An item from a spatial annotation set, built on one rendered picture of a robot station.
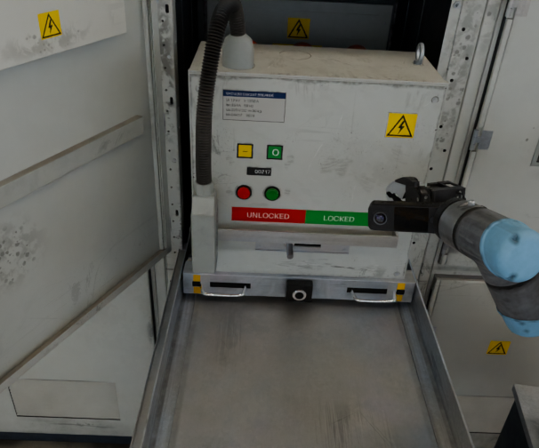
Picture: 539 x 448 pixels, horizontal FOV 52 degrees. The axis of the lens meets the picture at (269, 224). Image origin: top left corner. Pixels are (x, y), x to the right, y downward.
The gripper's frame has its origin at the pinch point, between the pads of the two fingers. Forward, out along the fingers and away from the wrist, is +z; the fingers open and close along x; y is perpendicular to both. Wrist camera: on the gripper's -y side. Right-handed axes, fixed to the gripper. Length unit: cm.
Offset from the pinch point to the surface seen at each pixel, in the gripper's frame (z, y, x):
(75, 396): 72, -71, -80
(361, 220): 15.0, 1.7, -10.5
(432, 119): 6.2, 12.1, 11.9
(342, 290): 19.2, -0.6, -28.7
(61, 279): 24, -62, -20
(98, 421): 73, -65, -92
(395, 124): 8.2, 5.2, 11.2
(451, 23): 19.3, 22.8, 29.8
